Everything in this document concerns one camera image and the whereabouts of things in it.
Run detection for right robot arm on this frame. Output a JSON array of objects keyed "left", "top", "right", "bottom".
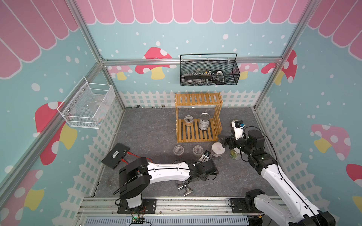
[{"left": 218, "top": 130, "right": 336, "bottom": 226}]

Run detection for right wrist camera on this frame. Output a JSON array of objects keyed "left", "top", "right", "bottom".
[{"left": 231, "top": 120, "right": 245, "bottom": 140}]

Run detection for clear tub orange contents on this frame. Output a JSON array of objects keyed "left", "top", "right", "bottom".
[{"left": 192, "top": 145, "right": 204, "bottom": 159}]

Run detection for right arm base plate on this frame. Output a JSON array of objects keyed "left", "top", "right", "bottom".
[{"left": 228, "top": 198, "right": 255, "bottom": 214}]

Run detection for clear tub red contents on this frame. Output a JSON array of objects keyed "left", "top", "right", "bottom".
[{"left": 173, "top": 145, "right": 184, "bottom": 157}]

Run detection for black wire wall basket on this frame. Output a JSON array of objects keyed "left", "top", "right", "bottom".
[{"left": 180, "top": 53, "right": 240, "bottom": 86}]

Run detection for tin can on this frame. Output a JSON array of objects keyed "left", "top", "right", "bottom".
[{"left": 199, "top": 113, "right": 211, "bottom": 131}]

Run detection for wooden two-tier shelf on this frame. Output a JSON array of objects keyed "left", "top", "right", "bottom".
[{"left": 175, "top": 93, "right": 223, "bottom": 143}]

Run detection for white wire wall basket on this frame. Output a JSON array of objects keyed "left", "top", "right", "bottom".
[{"left": 58, "top": 77, "right": 116, "bottom": 129}]

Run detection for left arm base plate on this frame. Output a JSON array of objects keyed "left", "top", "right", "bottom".
[{"left": 116, "top": 198, "right": 157, "bottom": 215}]

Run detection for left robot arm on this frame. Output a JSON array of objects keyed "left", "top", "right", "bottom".
[{"left": 114, "top": 157, "right": 219, "bottom": 209}]

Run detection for black flat box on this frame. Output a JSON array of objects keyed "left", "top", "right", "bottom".
[{"left": 101, "top": 143, "right": 130, "bottom": 169}]

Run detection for green circuit board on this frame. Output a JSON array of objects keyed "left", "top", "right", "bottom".
[{"left": 130, "top": 217, "right": 145, "bottom": 226}]

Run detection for black items in basket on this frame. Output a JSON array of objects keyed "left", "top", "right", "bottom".
[{"left": 181, "top": 71, "right": 226, "bottom": 86}]

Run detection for red cable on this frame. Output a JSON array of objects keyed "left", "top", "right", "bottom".
[{"left": 121, "top": 151, "right": 153, "bottom": 164}]

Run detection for cauliflower label plastic jar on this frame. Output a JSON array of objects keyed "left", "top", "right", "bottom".
[{"left": 230, "top": 149, "right": 241, "bottom": 161}]

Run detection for chrome faucet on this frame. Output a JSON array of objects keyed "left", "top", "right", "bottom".
[{"left": 178, "top": 184, "right": 193, "bottom": 196}]

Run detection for large white-lid seed jar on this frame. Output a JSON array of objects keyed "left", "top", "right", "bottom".
[{"left": 211, "top": 142, "right": 225, "bottom": 160}]

